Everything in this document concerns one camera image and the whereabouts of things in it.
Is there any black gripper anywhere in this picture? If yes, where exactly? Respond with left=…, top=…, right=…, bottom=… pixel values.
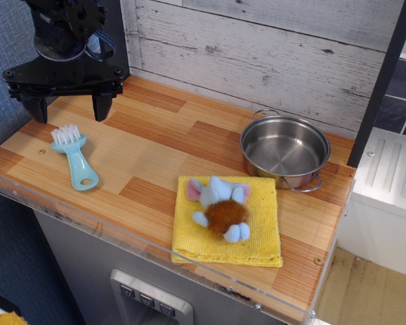
left=2, top=54, right=124, bottom=124

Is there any light blue dish brush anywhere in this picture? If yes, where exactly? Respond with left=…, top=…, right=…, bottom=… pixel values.
left=51, top=125, right=99, bottom=192

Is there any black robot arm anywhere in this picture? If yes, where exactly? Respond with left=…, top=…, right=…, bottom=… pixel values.
left=2, top=1, right=125, bottom=123

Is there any yellow cloth napkin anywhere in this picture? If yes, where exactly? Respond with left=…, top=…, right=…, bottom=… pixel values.
left=171, top=176, right=283, bottom=267

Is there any stainless steel pot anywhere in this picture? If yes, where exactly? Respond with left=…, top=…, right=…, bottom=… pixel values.
left=240, top=108, right=331, bottom=193

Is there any blue plush elephant toy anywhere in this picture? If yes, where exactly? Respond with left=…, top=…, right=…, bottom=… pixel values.
left=185, top=176, right=251, bottom=243

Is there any silver control panel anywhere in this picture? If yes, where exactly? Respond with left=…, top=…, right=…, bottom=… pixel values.
left=110, top=269, right=194, bottom=324

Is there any yellow object bottom corner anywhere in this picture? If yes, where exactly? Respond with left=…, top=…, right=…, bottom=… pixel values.
left=0, top=312, right=28, bottom=325

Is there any white ridged appliance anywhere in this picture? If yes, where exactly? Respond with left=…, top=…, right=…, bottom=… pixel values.
left=338, top=128, right=406, bottom=275

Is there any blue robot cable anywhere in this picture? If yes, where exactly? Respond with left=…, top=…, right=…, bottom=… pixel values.
left=84, top=32, right=117, bottom=62

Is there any dark vertical post right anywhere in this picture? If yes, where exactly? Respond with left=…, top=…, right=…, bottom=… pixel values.
left=347, top=1, right=406, bottom=168

